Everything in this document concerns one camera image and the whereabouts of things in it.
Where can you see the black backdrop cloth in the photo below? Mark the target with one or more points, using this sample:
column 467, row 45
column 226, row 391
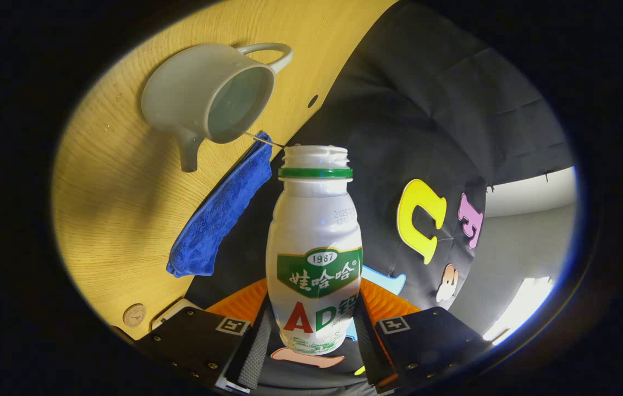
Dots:
column 426, row 110

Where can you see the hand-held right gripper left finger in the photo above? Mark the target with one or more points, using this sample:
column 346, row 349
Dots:
column 196, row 341

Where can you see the white water bottle green label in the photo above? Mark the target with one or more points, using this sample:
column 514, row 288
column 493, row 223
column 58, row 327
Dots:
column 311, row 231

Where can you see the blue folded towel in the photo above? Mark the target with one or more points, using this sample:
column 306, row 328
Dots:
column 223, row 214

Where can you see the round wooden coaster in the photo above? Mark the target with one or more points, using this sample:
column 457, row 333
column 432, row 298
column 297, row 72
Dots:
column 134, row 315

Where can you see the white ceramic teacup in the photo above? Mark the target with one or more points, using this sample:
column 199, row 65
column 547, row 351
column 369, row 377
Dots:
column 185, row 93

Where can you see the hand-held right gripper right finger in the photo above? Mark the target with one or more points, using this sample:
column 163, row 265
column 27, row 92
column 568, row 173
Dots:
column 426, row 341

